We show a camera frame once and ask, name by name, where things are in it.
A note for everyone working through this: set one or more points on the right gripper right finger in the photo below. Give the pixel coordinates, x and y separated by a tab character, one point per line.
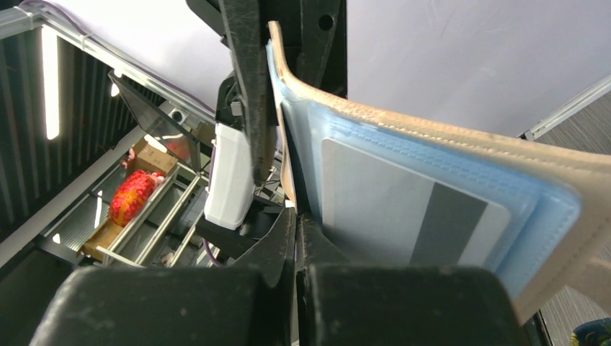
341	302

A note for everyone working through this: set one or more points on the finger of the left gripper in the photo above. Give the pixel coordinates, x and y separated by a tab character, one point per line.
243	24
322	47

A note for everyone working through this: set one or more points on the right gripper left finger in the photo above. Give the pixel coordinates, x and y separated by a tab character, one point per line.
246	303

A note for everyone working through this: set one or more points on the white card with magnetic stripe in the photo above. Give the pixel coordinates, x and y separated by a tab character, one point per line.
378	211

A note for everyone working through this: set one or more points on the blue card sleeves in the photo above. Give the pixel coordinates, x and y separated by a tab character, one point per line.
541	211

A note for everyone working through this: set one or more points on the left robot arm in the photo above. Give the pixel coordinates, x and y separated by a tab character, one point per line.
289	62

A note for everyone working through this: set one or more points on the metal storage shelf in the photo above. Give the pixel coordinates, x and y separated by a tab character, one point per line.
83	234

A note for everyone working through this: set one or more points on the dark monitor screen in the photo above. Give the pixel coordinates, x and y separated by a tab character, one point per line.
174	137

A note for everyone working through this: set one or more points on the red patterned bag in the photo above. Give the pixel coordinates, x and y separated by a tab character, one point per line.
132	194

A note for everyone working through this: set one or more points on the cardboard box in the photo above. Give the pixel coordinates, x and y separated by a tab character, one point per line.
150	159

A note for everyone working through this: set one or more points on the rolled belt bottom left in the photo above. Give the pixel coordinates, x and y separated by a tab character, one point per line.
592	333

